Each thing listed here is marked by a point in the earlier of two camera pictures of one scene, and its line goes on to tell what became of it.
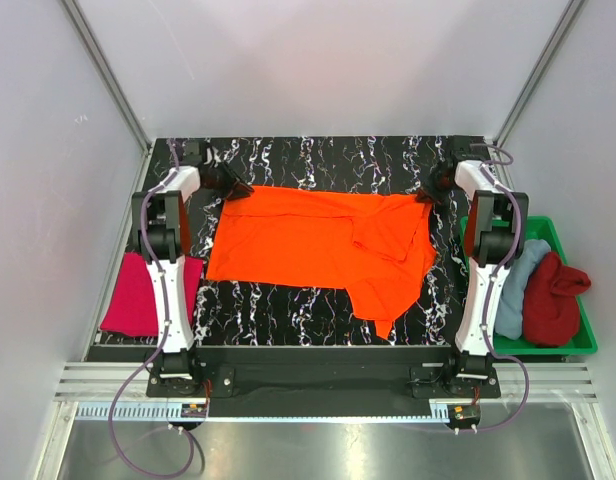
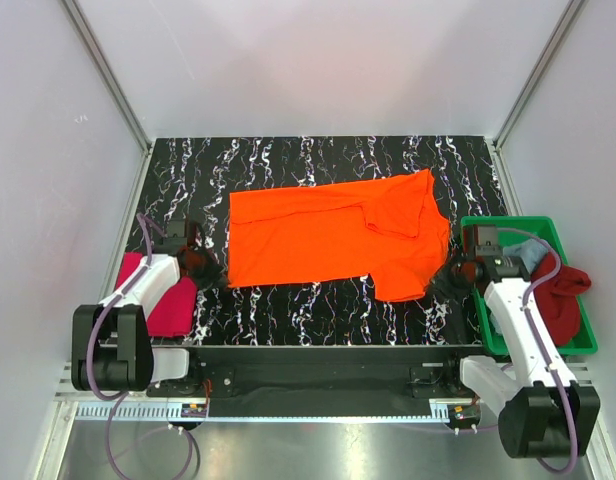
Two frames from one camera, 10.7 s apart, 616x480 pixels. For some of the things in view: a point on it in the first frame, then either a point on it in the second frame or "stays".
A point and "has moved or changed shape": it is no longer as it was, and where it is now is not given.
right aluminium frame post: x=571 y=12 stays
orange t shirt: x=377 y=247 has moved or changed shape
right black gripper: x=426 y=198 -> x=439 y=283
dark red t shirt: x=550 y=306 stays
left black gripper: x=232 y=182 -> x=214 y=273
